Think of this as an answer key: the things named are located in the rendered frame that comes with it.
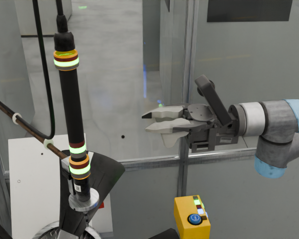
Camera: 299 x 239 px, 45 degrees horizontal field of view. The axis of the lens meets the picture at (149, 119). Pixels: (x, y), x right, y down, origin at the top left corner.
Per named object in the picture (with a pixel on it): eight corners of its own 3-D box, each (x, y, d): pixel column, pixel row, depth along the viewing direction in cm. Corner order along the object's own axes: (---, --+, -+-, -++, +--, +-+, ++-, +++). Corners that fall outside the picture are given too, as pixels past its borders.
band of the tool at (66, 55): (51, 67, 67) (49, 52, 65) (70, 61, 70) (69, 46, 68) (63, 74, 64) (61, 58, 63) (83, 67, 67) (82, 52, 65)
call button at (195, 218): (188, 216, 132) (188, 213, 131) (198, 216, 132) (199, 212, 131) (191, 225, 128) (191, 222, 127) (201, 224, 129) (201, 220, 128)
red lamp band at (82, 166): (65, 162, 79) (64, 158, 78) (82, 154, 81) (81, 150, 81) (76, 172, 76) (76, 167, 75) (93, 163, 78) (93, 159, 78)
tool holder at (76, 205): (58, 196, 86) (52, 163, 81) (83, 182, 90) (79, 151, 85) (80, 216, 80) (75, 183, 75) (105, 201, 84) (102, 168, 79)
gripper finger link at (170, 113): (142, 135, 80) (183, 136, 80) (141, 112, 77) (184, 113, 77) (142, 127, 83) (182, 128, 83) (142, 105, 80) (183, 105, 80)
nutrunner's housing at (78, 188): (73, 208, 86) (44, 14, 62) (87, 200, 88) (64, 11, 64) (83, 217, 83) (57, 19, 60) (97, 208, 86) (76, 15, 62)
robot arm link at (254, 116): (267, 112, 75) (251, 94, 82) (246, 114, 74) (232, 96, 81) (261, 142, 79) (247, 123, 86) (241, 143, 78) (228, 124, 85)
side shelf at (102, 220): (33, 206, 169) (32, 201, 168) (109, 197, 174) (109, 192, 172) (26, 247, 149) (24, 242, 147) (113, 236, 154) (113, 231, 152)
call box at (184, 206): (173, 216, 145) (173, 196, 140) (197, 213, 146) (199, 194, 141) (182, 248, 132) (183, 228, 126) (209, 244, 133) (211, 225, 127)
